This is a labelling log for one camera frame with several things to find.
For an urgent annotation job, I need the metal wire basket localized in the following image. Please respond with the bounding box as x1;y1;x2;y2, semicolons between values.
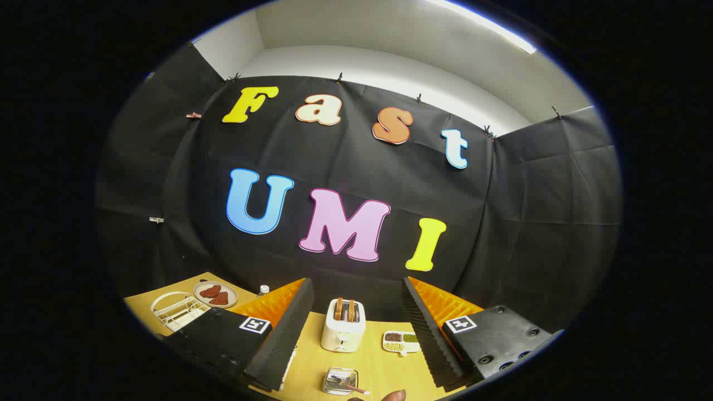
322;368;359;396

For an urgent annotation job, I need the white wire dish rack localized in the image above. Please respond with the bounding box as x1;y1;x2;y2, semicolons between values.
150;291;211;333

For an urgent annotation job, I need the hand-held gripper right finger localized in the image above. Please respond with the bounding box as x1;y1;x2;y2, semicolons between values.
401;276;564;392

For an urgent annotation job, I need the white divided bean dish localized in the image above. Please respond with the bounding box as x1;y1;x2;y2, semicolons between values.
382;331;422;357

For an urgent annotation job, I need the small beige plate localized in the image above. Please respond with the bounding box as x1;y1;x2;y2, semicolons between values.
193;281;238;309

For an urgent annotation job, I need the white toaster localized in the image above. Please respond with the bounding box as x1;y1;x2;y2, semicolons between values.
321;298;367;353

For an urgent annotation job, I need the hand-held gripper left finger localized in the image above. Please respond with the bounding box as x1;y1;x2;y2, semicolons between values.
162;277;315;393

